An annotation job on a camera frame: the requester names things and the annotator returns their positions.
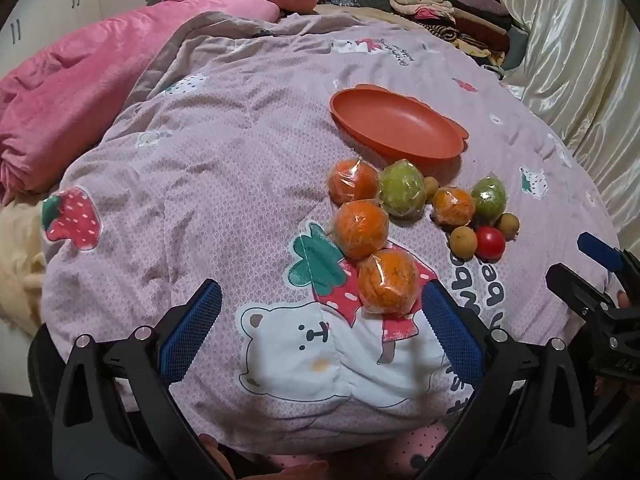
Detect cream satin curtain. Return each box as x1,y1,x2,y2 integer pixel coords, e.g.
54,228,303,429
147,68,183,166
500,0,640,251

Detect plastic-wrapped green guava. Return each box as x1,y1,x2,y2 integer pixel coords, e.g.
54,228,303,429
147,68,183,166
470,174,508,223
377,159,428,219

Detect beige bed sheet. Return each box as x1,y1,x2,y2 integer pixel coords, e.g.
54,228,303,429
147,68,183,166
312,4,416,26

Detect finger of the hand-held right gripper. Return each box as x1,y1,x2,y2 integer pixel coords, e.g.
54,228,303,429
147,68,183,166
577,232,640,281
545,262,623,322

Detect grey-blue cushion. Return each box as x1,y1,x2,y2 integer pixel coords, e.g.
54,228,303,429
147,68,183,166
502,27,528,68

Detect cream fluffy blanket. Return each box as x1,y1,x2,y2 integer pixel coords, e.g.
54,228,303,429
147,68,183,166
0,200,51,331

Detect pink dotted pants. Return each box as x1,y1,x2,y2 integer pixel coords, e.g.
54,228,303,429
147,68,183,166
270,420,451,480

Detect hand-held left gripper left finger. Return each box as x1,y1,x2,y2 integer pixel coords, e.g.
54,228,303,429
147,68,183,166
51,278,236,480

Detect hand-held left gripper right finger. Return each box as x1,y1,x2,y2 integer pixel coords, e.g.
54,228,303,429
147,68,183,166
415,278,589,480

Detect stack of folded clothes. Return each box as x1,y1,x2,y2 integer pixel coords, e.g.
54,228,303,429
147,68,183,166
387,0,526,68

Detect red tomato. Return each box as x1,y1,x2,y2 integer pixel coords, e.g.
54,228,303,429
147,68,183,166
474,226,507,262

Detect white wardrobe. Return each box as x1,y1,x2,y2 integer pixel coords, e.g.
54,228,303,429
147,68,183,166
0,0,156,81

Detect orange bear-shaped plate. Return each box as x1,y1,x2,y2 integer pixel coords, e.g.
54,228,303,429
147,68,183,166
329,87,470,167

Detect plastic-wrapped orange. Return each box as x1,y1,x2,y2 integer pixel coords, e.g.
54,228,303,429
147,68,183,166
430,186,477,226
356,249,421,317
326,158,381,206
332,199,391,261

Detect lilac strawberry-print quilt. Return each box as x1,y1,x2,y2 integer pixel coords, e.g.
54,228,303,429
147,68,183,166
40,10,626,456

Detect pink fleece blanket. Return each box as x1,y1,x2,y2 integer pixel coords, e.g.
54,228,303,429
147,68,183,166
0,0,318,206

